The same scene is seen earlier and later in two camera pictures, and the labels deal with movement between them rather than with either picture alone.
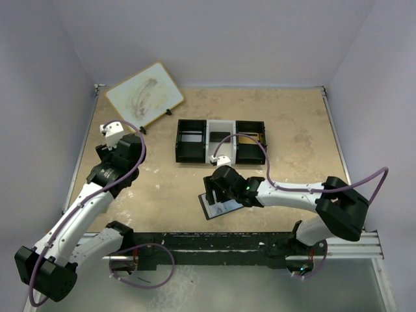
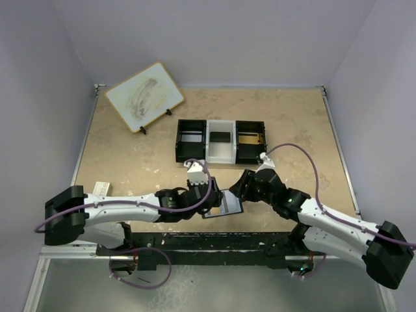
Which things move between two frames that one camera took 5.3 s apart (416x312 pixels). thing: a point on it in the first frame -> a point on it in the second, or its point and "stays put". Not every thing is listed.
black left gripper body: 102,151 -> 215,198
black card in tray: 218,136 stays put
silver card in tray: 191,138 stays put
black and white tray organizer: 196,141 stays put
